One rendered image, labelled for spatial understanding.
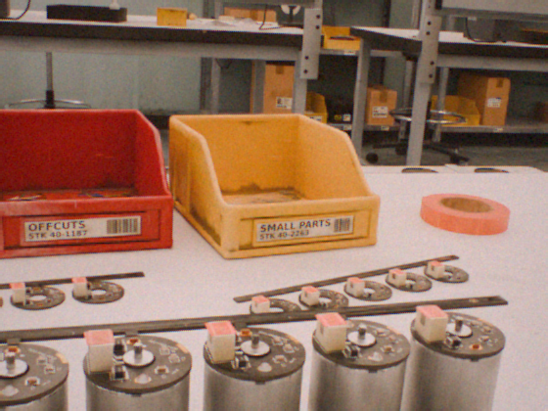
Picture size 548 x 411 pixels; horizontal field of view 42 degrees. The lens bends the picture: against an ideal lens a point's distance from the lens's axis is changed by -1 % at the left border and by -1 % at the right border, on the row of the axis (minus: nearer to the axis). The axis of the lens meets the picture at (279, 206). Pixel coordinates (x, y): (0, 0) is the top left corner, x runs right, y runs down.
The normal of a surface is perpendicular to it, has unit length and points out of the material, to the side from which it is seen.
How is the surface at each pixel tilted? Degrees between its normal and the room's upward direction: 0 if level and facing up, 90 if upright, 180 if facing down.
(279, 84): 90
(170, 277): 0
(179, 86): 90
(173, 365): 0
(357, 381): 90
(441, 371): 90
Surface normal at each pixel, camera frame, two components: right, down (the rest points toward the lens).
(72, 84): 0.25, 0.29
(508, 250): 0.07, -0.96
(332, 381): -0.65, 0.18
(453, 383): -0.18, 0.28
